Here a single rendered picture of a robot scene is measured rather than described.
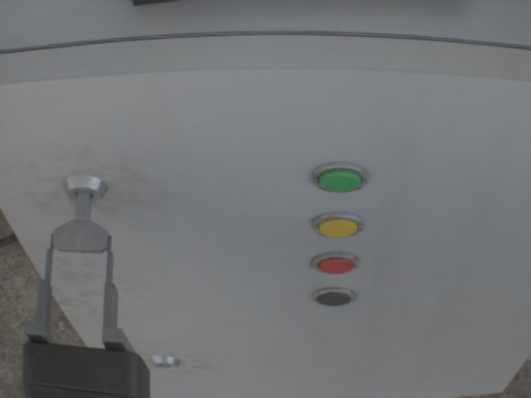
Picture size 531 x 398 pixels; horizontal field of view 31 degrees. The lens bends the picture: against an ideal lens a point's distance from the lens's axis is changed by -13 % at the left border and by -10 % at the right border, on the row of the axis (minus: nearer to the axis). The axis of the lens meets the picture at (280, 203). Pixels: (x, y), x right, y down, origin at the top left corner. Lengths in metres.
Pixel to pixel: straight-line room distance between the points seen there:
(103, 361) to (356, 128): 0.18
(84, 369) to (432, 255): 0.24
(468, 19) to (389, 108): 0.06
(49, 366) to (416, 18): 0.27
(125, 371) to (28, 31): 0.19
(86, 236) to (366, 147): 0.16
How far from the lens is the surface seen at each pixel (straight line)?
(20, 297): 1.83
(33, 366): 0.55
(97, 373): 0.54
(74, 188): 0.57
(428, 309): 0.75
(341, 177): 0.54
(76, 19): 0.50
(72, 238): 0.56
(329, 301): 0.71
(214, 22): 0.48
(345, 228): 0.60
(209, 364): 0.89
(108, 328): 0.53
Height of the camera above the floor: 1.64
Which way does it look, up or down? 64 degrees down
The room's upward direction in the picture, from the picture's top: 4 degrees counter-clockwise
